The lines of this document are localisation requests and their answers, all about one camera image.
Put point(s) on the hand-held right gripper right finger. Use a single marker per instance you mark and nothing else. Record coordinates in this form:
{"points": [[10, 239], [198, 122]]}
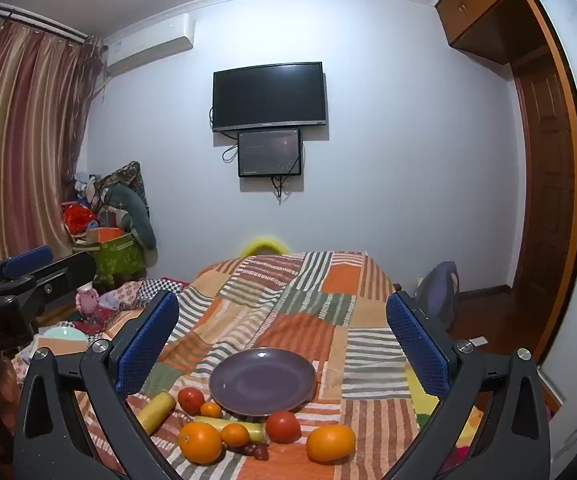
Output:
{"points": [[418, 350]]}

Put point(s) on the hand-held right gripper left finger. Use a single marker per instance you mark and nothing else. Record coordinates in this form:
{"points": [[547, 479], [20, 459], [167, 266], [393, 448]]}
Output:
{"points": [[148, 345]]}

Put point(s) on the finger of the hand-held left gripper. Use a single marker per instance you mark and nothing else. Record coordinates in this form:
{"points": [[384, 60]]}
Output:
{"points": [[28, 260], [68, 270]]}

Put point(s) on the thick yellow sugarcane piece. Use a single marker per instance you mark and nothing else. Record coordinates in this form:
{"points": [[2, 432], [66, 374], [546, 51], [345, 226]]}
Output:
{"points": [[156, 412]]}

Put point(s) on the red tomato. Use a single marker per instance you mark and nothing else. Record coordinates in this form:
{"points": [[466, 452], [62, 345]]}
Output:
{"points": [[283, 426], [191, 400]]}

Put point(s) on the small mandarin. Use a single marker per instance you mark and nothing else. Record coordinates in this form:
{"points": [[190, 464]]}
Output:
{"points": [[235, 435], [211, 410]]}

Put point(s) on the large orange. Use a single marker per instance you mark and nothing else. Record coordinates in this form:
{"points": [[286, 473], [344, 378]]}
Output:
{"points": [[200, 442], [331, 442]]}

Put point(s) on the purple plate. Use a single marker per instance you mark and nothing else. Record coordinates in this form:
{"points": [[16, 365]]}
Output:
{"points": [[263, 382]]}

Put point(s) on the thin yellow sugarcane piece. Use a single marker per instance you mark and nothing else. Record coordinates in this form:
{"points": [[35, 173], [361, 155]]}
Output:
{"points": [[256, 430]]}

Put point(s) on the pink toy pig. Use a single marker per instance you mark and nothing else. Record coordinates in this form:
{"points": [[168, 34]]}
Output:
{"points": [[88, 302]]}

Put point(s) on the orange box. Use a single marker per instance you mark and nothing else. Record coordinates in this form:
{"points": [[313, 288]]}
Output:
{"points": [[104, 234]]}

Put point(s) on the green patterned box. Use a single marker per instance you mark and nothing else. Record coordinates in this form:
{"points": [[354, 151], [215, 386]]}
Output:
{"points": [[118, 256]]}

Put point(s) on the red plastic bag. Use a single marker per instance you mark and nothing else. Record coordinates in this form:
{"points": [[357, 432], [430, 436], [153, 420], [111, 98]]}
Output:
{"points": [[79, 217]]}

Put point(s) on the purple bag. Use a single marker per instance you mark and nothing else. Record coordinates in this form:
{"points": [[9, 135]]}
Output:
{"points": [[438, 295]]}

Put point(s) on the checkered cloth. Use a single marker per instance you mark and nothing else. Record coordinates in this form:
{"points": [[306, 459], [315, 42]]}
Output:
{"points": [[163, 285]]}

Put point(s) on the grey stuffed cushion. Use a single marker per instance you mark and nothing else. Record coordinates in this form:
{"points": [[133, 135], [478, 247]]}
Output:
{"points": [[136, 215]]}

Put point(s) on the striped red curtain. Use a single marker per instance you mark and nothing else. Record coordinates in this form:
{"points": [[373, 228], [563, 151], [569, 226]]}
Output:
{"points": [[18, 150]]}

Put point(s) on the patterned dark cloth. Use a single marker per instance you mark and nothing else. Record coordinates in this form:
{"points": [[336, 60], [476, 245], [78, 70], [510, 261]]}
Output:
{"points": [[126, 175]]}

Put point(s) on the striped patchwork blanket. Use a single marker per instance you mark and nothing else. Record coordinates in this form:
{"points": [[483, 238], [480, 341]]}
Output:
{"points": [[293, 310]]}

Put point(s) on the yellow round object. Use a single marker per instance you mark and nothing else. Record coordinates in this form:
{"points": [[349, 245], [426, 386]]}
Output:
{"points": [[261, 246]]}

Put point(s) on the dark red dates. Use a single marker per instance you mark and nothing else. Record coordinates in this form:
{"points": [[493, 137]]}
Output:
{"points": [[257, 451]]}

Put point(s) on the brown wooden door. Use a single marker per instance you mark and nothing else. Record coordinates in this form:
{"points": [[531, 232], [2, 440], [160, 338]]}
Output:
{"points": [[543, 185]]}

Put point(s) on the white air conditioner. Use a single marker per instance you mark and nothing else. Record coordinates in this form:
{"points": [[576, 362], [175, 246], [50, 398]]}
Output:
{"points": [[148, 42]]}

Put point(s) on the wooden overhead cabinet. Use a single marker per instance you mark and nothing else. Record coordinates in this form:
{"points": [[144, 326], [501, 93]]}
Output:
{"points": [[478, 5]]}

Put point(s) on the small black wall monitor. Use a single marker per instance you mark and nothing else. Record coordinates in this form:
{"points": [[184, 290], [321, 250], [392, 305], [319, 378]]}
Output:
{"points": [[270, 152]]}

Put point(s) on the curtain rail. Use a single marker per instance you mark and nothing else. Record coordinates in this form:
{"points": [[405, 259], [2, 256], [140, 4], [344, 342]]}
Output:
{"points": [[33, 20]]}

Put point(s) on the black wall television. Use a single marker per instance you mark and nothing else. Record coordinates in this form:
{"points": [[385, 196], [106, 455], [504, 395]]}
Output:
{"points": [[268, 95]]}

